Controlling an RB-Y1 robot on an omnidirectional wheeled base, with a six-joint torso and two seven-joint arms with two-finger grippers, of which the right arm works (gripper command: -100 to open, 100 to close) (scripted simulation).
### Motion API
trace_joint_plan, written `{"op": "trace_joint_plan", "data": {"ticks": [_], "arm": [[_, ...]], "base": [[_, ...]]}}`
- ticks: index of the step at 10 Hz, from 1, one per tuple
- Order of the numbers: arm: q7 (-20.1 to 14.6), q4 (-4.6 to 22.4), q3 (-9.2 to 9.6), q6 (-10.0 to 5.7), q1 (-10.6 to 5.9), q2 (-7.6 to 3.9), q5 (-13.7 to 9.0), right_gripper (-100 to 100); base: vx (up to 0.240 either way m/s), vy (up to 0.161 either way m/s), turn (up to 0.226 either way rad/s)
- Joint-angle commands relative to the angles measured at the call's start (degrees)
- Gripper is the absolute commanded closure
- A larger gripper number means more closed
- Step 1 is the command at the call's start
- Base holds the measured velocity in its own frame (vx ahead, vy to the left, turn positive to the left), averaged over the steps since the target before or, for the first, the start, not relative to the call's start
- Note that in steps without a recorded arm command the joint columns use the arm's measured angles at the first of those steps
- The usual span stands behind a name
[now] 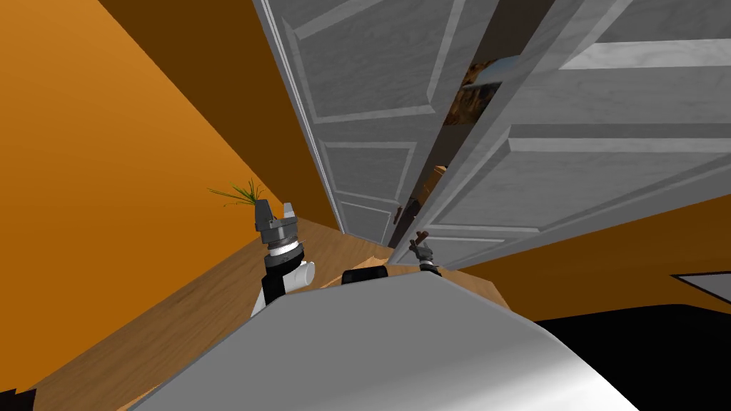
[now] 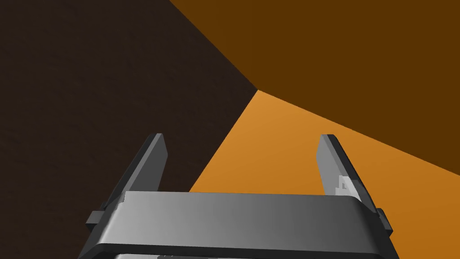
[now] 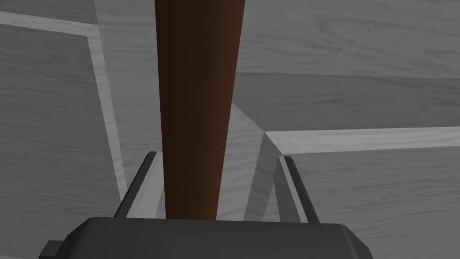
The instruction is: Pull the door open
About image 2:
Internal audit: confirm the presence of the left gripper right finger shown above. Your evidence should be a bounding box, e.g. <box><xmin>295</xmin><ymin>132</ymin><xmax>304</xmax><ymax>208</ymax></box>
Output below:
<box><xmin>316</xmin><ymin>134</ymin><xmax>378</xmax><ymax>212</ymax></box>

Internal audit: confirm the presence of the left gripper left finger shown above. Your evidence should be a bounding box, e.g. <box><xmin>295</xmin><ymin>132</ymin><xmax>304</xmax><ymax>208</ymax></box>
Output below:
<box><xmin>101</xmin><ymin>133</ymin><xmax>168</xmax><ymax>210</ymax></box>

